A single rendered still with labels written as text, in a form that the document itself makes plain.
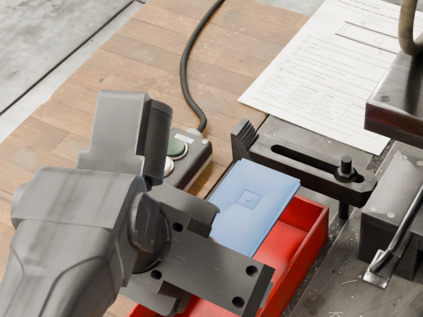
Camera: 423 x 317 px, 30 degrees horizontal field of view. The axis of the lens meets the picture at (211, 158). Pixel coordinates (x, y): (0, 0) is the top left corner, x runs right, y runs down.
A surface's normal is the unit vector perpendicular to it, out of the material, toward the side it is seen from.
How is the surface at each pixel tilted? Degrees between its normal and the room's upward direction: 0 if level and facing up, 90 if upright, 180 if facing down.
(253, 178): 1
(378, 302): 0
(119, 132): 29
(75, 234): 5
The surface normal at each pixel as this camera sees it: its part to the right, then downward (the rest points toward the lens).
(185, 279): -0.32, -0.25
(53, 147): -0.08, -0.68
